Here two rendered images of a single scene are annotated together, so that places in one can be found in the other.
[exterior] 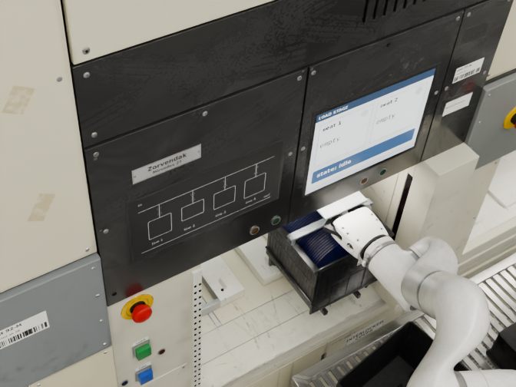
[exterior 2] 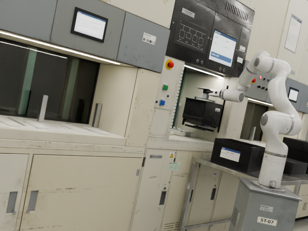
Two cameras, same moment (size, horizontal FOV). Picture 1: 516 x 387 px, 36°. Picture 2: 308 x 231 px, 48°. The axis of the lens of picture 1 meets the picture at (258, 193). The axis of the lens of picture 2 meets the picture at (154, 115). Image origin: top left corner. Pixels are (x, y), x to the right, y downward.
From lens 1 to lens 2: 210 cm
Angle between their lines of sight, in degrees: 45
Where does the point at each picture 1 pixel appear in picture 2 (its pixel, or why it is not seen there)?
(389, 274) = (230, 91)
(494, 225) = not seen: hidden behind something
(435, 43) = (237, 30)
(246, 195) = (198, 43)
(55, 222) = (166, 8)
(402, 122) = (229, 53)
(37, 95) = not seen: outside the picture
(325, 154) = (214, 46)
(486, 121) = not seen: hidden behind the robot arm
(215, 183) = (194, 30)
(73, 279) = (164, 31)
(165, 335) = (170, 88)
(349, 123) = (220, 40)
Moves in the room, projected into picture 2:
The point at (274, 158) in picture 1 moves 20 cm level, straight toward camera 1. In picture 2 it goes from (205, 35) to (213, 30)
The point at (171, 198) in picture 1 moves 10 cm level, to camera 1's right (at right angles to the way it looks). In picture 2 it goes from (186, 25) to (200, 29)
